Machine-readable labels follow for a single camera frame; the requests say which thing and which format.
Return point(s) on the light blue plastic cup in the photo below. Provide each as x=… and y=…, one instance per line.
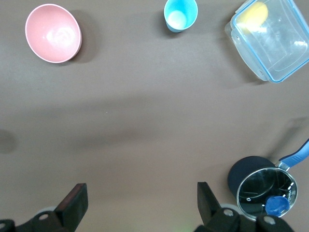
x=179, y=17

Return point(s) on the yellow round food piece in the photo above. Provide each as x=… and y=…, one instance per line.
x=254, y=14

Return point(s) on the clear plastic food container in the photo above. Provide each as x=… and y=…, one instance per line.
x=277, y=48

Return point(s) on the brown table cloth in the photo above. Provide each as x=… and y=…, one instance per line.
x=144, y=108

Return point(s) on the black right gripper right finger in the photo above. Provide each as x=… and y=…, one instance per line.
x=210, y=212

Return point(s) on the pink bowl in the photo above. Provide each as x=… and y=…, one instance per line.
x=53, y=33

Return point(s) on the glass lid with blue knob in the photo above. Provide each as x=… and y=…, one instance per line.
x=263, y=183

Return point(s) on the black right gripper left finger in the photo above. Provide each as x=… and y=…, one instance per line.
x=72, y=210

